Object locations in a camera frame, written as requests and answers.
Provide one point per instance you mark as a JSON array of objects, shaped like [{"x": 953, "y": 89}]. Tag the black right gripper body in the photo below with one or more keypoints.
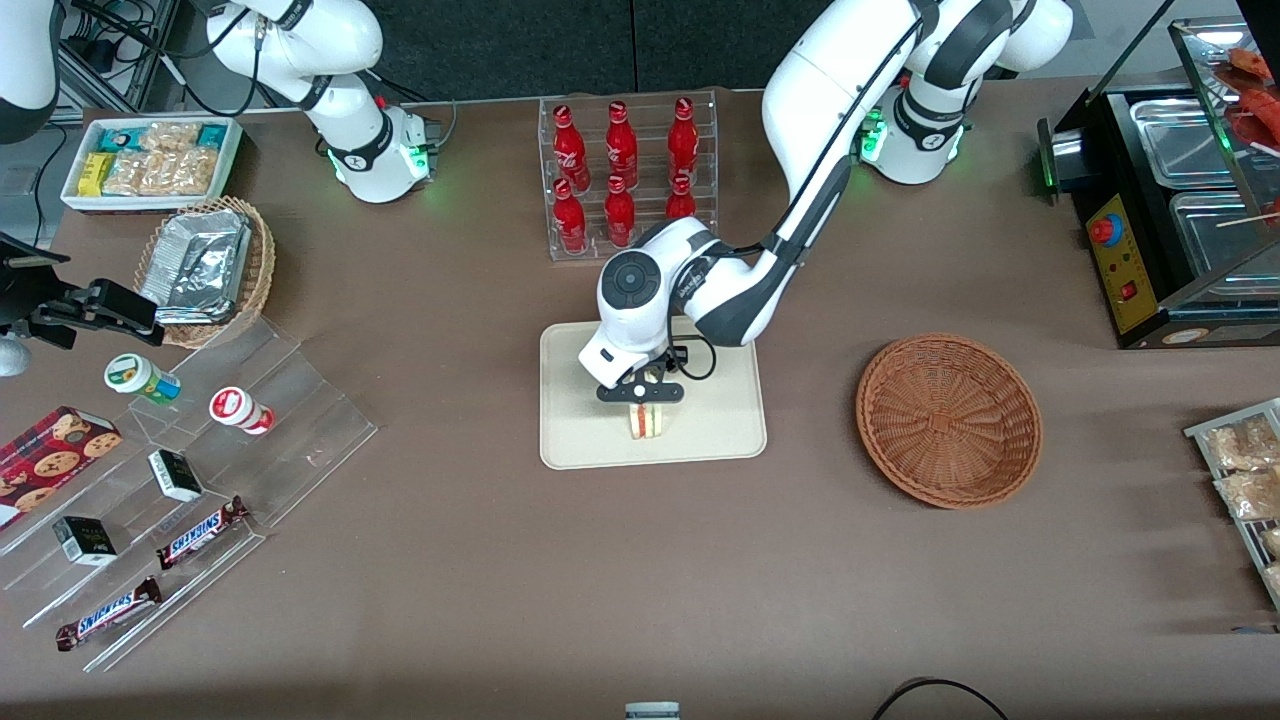
[{"x": 42, "y": 303}]

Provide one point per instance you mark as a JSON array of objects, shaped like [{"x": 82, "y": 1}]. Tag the triangular sandwich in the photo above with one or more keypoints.
[{"x": 648, "y": 422}]

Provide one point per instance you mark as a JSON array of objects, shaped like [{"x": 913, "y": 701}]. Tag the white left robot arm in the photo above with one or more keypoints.
[{"x": 830, "y": 90}]

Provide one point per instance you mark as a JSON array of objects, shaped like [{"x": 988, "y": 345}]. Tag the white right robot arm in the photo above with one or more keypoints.
[{"x": 350, "y": 110}]

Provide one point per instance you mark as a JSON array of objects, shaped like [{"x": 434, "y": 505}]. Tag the cream rectangular plastic tray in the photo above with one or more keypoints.
[{"x": 720, "y": 430}]

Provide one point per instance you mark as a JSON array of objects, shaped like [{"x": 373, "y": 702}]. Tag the round brown wicker basket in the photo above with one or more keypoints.
[{"x": 950, "y": 420}]

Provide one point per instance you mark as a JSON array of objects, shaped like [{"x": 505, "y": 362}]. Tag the tray of packaged snacks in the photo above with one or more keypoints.
[{"x": 1200, "y": 430}]

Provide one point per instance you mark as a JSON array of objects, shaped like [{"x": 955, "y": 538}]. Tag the white cup with green lid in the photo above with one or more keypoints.
[{"x": 140, "y": 378}]

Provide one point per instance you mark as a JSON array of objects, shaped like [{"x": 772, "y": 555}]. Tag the stack of foil trays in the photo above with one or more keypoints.
[{"x": 195, "y": 265}]

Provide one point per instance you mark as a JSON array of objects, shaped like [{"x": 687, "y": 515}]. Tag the white snack bin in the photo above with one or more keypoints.
[{"x": 75, "y": 195}]

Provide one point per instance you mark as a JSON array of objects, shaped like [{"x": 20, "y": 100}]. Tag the yellow snack packet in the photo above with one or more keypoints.
[{"x": 95, "y": 172}]

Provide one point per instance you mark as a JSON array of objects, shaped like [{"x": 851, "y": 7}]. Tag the clear bag of nuts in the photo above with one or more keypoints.
[
  {"x": 160, "y": 172},
  {"x": 170, "y": 136}
]

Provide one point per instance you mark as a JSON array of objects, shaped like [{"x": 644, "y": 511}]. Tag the red cola bottle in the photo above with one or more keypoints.
[
  {"x": 681, "y": 200},
  {"x": 570, "y": 150},
  {"x": 683, "y": 140},
  {"x": 569, "y": 220},
  {"x": 619, "y": 215},
  {"x": 621, "y": 148}
]

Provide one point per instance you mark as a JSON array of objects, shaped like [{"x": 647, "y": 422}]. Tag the white cup with red lid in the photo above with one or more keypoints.
[{"x": 238, "y": 409}]

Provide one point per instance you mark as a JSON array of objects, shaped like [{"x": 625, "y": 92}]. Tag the teal snack packet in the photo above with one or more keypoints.
[{"x": 122, "y": 135}]

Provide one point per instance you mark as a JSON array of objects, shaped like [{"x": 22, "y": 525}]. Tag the red tartan cookie box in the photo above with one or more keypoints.
[{"x": 50, "y": 460}]

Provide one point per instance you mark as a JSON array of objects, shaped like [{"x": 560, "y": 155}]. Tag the small black and white box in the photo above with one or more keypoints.
[
  {"x": 175, "y": 475},
  {"x": 85, "y": 540}
]

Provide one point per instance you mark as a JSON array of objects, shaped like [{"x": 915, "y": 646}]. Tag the clear acrylic stepped display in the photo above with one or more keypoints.
[{"x": 300, "y": 420}]

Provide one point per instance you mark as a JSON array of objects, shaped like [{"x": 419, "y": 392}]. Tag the snickers chocolate bar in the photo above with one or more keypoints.
[
  {"x": 108, "y": 613},
  {"x": 200, "y": 532}
]

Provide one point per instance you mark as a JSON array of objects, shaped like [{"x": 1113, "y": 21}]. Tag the clear acrylic bottle rack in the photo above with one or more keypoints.
[{"x": 645, "y": 100}]

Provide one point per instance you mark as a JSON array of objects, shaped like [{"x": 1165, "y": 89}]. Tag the small grey white device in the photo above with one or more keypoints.
[{"x": 652, "y": 711}]

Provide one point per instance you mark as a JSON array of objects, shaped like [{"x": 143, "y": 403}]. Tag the black food warmer display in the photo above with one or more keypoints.
[{"x": 1125, "y": 260}]

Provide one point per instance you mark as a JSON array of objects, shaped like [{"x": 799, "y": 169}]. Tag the steel food warmer pan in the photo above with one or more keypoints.
[
  {"x": 1215, "y": 235},
  {"x": 1185, "y": 140}
]

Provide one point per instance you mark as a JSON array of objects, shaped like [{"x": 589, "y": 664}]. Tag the clear bag of snacks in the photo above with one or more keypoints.
[
  {"x": 1240, "y": 445},
  {"x": 1272, "y": 543},
  {"x": 1250, "y": 495}
]

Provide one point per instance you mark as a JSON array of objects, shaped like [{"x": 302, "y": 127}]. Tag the red food in warmer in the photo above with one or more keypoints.
[{"x": 1255, "y": 100}]

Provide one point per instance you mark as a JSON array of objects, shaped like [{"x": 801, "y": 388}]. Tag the grey round-ended left wrist camera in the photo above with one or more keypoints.
[{"x": 640, "y": 391}]

